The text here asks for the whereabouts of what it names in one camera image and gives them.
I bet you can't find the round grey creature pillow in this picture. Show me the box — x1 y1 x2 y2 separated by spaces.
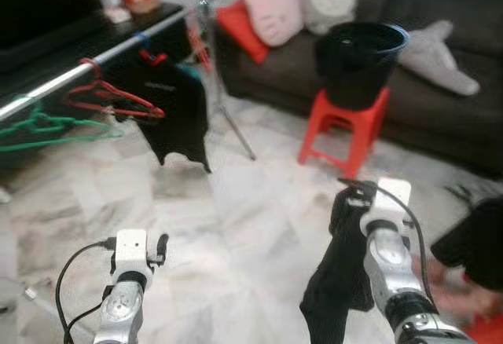
300 0 358 37

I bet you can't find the red cushion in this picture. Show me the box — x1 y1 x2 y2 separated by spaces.
216 0 272 66

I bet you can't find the green plastic hanger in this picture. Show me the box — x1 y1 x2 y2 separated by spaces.
0 97 125 154

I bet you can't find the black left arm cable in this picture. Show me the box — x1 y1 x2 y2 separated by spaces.
55 238 119 344

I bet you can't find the person bare hand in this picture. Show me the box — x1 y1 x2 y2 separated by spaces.
415 256 503 320

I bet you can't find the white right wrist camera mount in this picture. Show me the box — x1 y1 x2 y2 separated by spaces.
363 177 412 231

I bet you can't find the black plastic basket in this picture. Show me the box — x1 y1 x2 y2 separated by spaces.
314 22 411 112

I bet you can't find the red plastic hanger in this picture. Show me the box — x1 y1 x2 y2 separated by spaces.
63 57 167 121
189 18 217 74

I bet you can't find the dark grey fabric sofa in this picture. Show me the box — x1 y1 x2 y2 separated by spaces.
216 0 503 176

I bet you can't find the pink cat face pillow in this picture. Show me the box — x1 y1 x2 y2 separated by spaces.
240 0 306 48

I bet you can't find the black flat television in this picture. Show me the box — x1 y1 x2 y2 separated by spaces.
0 0 103 50

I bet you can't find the black garment red collar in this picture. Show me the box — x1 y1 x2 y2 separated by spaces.
102 46 213 174

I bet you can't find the silver metal clothes rack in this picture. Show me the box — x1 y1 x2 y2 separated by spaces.
0 0 256 160

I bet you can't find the black television console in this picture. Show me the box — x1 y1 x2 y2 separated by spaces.
0 2 189 125

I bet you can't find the black t-shirt small logo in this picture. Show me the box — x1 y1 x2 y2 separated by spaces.
300 191 378 344

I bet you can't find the long grey creature plush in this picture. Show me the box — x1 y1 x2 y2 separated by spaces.
397 20 482 97

